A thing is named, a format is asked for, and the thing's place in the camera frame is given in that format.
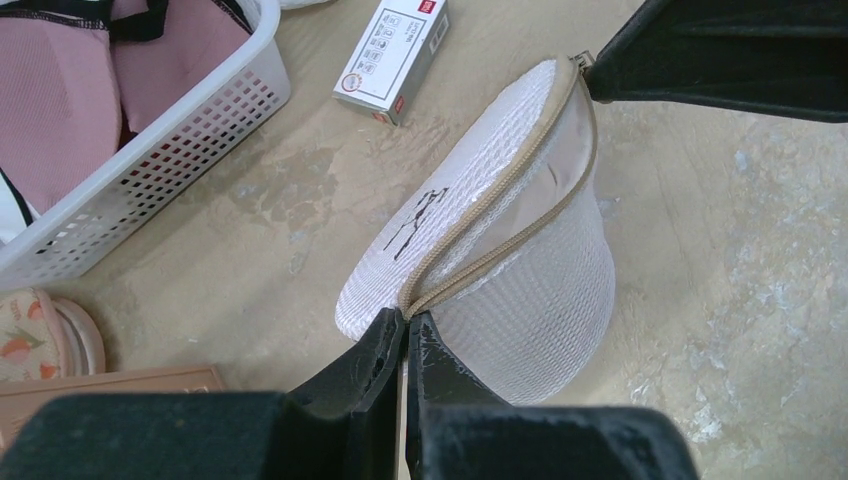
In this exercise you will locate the white plastic laundry basket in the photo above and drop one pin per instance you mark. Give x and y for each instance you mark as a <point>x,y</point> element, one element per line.
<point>154,168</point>

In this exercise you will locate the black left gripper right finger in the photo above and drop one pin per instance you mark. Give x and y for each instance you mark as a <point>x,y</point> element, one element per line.
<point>457,428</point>

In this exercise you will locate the pink bra with black straps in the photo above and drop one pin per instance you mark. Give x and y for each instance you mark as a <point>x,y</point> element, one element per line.
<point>77,75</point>

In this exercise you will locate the floral round pouch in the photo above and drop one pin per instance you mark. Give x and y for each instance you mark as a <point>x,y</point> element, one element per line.
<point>45,337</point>

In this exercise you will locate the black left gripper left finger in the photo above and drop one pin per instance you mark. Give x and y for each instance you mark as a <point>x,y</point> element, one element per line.
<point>340,424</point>

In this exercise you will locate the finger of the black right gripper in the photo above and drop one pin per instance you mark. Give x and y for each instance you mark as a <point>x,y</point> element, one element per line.
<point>780,58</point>

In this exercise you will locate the white mesh laundry bag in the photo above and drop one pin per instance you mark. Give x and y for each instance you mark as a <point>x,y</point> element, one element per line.
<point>504,243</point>

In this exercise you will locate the white and red box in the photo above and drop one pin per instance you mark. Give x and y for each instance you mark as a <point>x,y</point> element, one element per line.
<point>391,59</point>

